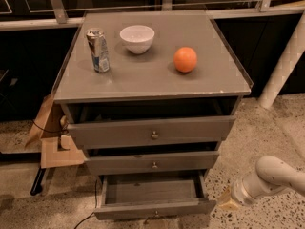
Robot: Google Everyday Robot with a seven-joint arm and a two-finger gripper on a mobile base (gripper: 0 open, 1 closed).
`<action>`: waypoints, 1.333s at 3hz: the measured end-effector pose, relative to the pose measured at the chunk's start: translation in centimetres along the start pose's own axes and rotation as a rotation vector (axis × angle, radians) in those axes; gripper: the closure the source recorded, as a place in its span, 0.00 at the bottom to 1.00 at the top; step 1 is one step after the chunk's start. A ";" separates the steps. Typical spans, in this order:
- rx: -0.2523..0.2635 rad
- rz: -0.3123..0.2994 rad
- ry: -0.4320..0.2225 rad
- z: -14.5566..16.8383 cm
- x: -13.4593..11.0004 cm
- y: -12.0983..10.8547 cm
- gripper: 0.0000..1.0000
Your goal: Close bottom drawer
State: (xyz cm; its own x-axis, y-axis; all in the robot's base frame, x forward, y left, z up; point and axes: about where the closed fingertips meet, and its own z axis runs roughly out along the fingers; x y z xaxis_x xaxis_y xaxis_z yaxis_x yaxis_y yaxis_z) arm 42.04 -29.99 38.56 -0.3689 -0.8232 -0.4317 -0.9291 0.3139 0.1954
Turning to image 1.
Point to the crushed blue silver can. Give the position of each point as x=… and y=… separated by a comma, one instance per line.
x=99, y=50

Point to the white diagonal pole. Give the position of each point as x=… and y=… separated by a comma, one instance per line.
x=285, y=65

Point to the grey drawer cabinet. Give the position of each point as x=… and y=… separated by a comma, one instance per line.
x=147, y=85

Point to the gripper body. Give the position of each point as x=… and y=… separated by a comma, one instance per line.
x=238, y=193

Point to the orange fruit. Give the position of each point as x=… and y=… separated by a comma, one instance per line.
x=185, y=59

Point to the grey drawer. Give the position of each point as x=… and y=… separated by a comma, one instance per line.
x=151, y=132
x=153, y=195
x=115, y=165

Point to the metal window railing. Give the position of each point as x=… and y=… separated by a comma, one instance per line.
x=26, y=25

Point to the grey bottom drawer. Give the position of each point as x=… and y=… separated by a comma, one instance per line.
x=153, y=195

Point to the grey top drawer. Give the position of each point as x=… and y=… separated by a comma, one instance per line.
x=151, y=132

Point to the white ceramic bowl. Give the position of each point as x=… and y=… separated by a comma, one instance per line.
x=137, y=38

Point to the brown cardboard pieces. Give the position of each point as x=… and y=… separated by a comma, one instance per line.
x=49, y=128

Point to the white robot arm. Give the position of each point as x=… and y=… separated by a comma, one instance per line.
x=271, y=176

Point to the grey middle drawer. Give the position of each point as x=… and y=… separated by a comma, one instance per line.
x=115, y=165

